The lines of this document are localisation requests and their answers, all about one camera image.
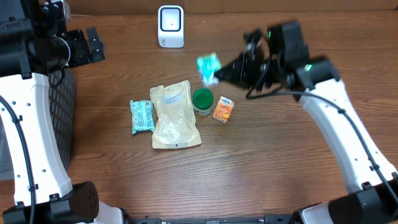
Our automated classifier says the teal white tissue packet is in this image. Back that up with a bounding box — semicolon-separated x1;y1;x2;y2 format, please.
196;52;221;88

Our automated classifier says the orange tissue packet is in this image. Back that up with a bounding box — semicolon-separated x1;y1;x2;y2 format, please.
212;96;234;123

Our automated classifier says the green lid jar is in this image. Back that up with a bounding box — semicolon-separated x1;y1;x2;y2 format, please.
192;88;214;116

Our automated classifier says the beige powder pouch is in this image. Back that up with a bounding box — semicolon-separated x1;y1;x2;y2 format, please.
150;80;201;149

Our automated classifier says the teal snack packet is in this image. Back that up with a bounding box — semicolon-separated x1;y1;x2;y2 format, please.
130;100;155;134

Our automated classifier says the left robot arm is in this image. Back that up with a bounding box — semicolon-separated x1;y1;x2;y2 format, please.
1;1;129;223

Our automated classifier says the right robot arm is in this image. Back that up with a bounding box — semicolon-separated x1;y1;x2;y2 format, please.
215;21;397;223

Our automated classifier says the white barcode scanner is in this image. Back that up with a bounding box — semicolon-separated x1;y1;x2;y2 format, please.
158;5;184;49

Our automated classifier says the grey plastic mesh basket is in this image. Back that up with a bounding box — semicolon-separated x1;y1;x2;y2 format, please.
1;68;76;180

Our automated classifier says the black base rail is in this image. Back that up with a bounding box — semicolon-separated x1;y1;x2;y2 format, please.
124;214;292;224

